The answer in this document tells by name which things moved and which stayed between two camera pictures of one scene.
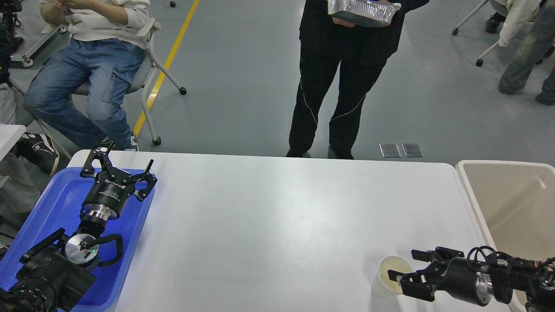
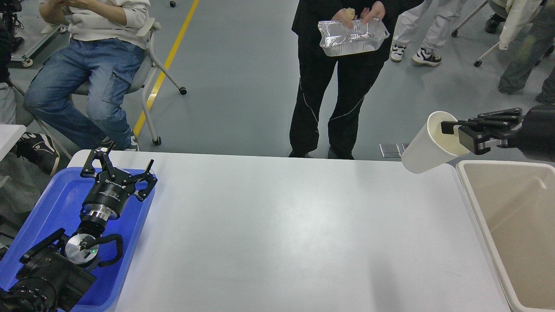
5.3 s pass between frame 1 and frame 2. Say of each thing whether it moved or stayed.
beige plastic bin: stayed
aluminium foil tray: moved
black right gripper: moved
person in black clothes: stayed
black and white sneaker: stayed
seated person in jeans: stayed
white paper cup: moved
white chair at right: stayed
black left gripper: stayed
